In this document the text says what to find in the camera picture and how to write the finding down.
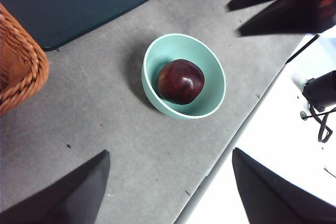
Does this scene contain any dark rectangular tray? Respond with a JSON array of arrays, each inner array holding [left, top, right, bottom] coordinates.
[[0, 0, 171, 52]]

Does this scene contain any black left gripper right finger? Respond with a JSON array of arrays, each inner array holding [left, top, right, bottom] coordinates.
[[232, 147, 336, 224]]

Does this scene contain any brown wicker basket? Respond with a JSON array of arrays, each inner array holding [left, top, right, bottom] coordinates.
[[0, 3, 50, 116]]

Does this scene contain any black camera device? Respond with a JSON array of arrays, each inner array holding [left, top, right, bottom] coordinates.
[[301, 70, 336, 112]]

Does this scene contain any dark red plum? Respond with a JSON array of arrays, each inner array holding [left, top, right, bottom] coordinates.
[[157, 59, 205, 105]]

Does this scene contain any teal ribbed bowl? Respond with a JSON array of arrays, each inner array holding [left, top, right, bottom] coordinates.
[[141, 33, 227, 119]]

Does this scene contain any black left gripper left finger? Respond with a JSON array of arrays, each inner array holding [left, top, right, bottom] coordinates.
[[0, 150, 110, 224]]

